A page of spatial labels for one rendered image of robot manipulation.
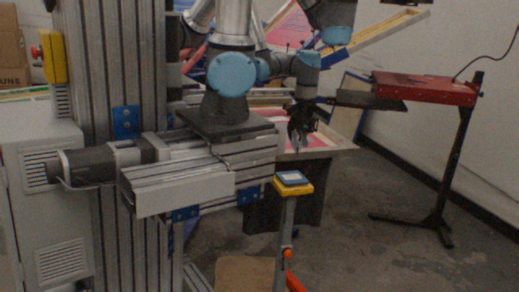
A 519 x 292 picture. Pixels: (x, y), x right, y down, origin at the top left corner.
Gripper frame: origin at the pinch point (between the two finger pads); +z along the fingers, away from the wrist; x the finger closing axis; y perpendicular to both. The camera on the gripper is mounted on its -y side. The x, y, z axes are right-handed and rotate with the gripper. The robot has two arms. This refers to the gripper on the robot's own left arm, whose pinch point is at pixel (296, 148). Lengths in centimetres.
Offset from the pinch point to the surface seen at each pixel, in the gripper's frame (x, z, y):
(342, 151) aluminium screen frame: 31.6, 10.6, -17.1
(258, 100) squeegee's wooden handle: 11, 3, -73
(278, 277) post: -2, 57, 2
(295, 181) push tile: -0.8, 11.5, 3.9
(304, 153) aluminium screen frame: 12.9, 10.3, -17.1
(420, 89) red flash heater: 118, -1, -74
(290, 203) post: -0.8, 22.1, 2.1
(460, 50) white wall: 211, -15, -141
